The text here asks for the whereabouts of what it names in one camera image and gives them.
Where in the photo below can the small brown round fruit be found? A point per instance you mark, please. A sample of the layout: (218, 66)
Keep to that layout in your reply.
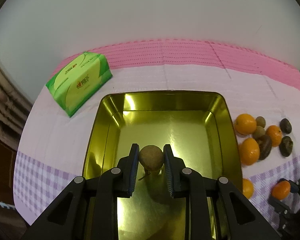
(151, 158)

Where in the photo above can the gold metal tin tray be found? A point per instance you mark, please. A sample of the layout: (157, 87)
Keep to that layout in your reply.
(199, 129)

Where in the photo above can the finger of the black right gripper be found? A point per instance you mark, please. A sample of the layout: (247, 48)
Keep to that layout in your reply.
(291, 185)
(279, 207)

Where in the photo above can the dark passion fruit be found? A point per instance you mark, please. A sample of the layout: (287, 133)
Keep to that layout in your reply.
(285, 126)
(286, 146)

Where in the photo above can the pink and purple tablecloth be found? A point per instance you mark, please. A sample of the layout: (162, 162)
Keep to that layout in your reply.
(52, 148)

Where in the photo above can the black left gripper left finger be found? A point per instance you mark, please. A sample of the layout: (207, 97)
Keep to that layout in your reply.
(87, 208)

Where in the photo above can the orange beside tray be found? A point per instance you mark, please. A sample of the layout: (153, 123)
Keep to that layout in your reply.
(248, 188)

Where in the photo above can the small brown fruit lower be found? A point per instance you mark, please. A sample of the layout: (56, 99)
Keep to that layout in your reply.
(259, 131)

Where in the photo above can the dark passion fruit among oranges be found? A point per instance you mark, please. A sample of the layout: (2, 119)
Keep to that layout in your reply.
(265, 145)

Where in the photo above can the beige curtain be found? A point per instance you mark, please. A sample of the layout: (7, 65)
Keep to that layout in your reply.
(14, 111)

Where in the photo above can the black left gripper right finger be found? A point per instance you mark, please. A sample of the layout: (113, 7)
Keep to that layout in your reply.
(213, 202)

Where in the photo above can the orange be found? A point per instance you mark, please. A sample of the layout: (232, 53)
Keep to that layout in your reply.
(249, 151)
(275, 133)
(281, 190)
(248, 188)
(245, 124)

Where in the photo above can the small brown fruit upper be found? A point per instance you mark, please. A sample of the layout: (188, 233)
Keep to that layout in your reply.
(261, 121)

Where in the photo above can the green tissue pack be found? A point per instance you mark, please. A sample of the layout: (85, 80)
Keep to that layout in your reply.
(75, 83)

